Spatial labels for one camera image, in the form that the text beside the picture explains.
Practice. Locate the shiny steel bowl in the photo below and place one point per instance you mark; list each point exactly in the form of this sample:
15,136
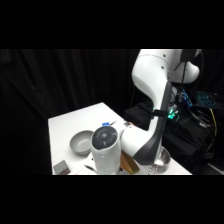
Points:
162,158

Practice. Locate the grey toy block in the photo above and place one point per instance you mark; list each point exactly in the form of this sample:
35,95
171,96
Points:
61,167

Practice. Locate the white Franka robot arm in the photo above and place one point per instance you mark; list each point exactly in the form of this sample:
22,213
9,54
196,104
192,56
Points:
150,86

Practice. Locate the keyboard with blue backlight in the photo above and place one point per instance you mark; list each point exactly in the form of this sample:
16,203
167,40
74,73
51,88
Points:
207,99

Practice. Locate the small green light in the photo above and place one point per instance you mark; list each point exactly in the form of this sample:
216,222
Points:
171,115

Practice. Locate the yellow block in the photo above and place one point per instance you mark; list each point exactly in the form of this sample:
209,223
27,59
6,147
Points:
129,163

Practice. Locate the black curtain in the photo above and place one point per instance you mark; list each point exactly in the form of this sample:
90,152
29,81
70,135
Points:
60,80

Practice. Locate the grey round bowl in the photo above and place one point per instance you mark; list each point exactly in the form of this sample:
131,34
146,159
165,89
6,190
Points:
81,142

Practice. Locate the blue toy block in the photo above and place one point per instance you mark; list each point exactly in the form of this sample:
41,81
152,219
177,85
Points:
106,124

